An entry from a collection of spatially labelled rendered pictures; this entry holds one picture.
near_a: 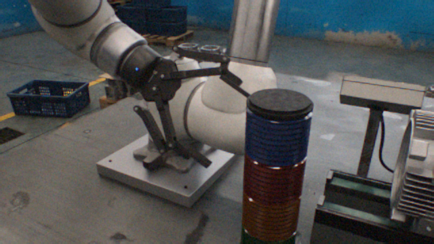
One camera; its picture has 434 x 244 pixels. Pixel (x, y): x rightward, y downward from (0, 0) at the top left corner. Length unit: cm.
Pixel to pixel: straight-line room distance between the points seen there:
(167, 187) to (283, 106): 58
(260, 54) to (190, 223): 40
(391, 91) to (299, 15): 572
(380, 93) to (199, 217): 49
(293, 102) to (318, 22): 614
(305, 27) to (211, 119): 580
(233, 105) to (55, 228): 47
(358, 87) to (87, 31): 58
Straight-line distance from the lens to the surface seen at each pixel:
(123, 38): 61
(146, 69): 59
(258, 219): 35
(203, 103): 78
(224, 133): 75
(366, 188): 75
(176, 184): 85
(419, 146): 57
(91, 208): 88
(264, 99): 31
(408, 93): 84
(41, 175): 105
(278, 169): 31
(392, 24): 626
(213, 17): 720
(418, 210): 61
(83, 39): 62
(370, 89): 84
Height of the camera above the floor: 133
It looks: 27 degrees down
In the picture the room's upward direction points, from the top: straight up
